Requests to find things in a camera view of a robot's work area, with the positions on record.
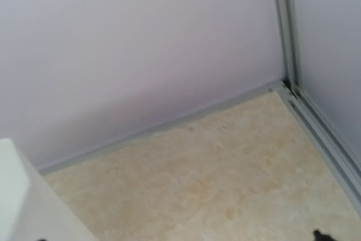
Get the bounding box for white translucent plastic bin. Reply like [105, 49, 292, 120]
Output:
[1, 138, 97, 240]

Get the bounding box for aluminium corner post right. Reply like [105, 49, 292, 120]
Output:
[275, 0, 300, 92]

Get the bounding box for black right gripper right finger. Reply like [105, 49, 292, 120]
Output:
[313, 229, 336, 241]

